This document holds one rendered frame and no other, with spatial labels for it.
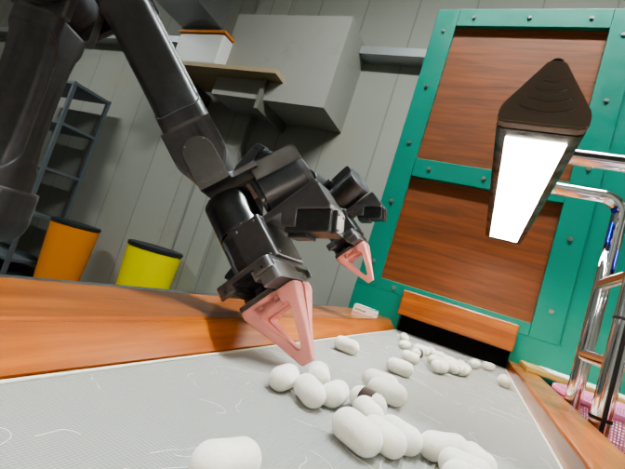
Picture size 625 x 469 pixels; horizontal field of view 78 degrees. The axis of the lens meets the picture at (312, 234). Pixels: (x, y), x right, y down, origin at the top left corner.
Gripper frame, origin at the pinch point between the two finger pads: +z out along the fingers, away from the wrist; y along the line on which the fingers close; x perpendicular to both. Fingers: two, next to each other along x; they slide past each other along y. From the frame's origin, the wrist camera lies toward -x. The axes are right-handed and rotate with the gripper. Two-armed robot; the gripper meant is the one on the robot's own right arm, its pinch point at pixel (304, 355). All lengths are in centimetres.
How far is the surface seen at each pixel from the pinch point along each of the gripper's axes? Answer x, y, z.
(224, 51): 21, 169, -239
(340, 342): 1.6, 17.4, -1.2
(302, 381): -2.0, -7.4, 2.6
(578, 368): -24, 41, 19
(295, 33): -27, 175, -214
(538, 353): -24, 82, 20
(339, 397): -3.5, -6.0, 5.0
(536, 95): -32.7, 3.6, -9.9
